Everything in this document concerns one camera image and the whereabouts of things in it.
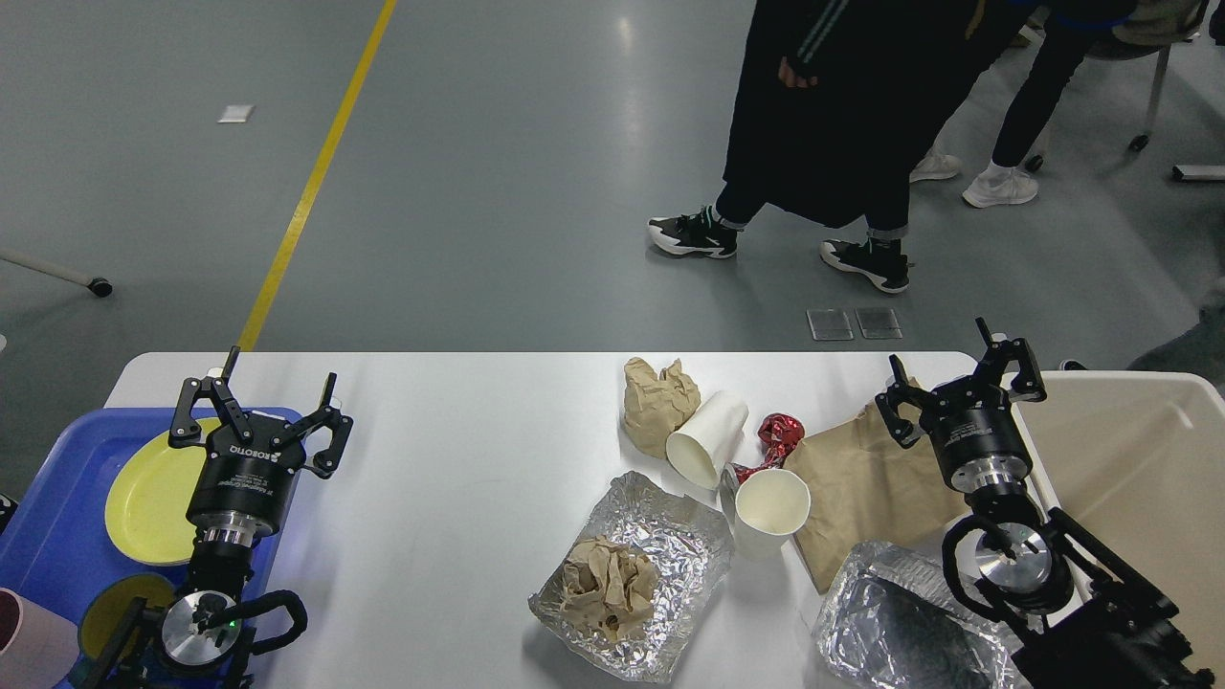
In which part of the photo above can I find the person in black leggings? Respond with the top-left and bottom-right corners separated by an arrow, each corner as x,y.
907,1 -> 1137,208

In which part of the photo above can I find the red foil wrapper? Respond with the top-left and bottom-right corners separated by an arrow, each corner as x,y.
730,413 -> 805,487

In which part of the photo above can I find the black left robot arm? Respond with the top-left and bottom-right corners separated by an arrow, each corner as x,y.
82,347 -> 353,688

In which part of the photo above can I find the chair leg with caster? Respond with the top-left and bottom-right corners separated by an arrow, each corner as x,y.
1,248 -> 113,298

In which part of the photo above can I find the crumpled brown paper bag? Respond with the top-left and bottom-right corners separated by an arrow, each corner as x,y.
622,357 -> 702,459

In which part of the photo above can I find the upright white paper cup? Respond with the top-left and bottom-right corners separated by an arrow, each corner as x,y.
733,468 -> 813,560

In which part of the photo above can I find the aluminium foil tray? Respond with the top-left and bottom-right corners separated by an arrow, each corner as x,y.
813,541 -> 1030,688

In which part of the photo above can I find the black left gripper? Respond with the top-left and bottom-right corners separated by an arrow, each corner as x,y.
168,345 -> 354,548

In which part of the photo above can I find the left metal floor plate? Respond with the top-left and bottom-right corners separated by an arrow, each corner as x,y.
806,308 -> 855,342

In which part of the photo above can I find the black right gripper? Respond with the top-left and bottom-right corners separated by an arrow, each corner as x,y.
876,318 -> 1047,499

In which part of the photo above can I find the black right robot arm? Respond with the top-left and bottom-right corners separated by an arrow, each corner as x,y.
876,319 -> 1216,688

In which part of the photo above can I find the dark teal mug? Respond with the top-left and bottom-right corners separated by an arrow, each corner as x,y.
67,573 -> 174,688

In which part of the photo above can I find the yellow plate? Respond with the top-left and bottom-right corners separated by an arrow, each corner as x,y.
104,432 -> 207,566

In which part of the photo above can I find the metal floor plate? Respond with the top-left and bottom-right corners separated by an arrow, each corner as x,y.
855,308 -> 904,340
806,308 -> 855,342

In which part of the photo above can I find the crumpled brown paper ball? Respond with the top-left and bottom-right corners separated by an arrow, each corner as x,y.
560,535 -> 660,644

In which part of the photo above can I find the right metal floor plate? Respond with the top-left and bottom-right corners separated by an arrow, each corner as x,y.
855,308 -> 904,340

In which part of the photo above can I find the office chair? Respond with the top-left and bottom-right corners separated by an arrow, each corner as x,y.
1023,0 -> 1209,173

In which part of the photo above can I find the blue plastic tray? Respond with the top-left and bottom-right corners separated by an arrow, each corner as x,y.
0,408 -> 307,689

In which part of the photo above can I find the seated person in black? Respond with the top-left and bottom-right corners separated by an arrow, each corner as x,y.
647,1 -> 1030,294

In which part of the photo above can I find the beige plastic bin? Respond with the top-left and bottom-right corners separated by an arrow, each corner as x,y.
1019,371 -> 1224,676

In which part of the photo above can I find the lying white paper cup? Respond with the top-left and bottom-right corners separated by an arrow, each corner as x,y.
664,389 -> 748,490

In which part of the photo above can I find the aluminium foil sheet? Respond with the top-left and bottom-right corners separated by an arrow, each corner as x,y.
528,472 -> 734,683

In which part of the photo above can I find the pink mug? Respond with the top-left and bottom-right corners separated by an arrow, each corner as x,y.
1,588 -> 78,688

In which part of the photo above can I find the brown paper bag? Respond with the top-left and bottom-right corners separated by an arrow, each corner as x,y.
622,357 -> 702,459
784,398 -> 969,595

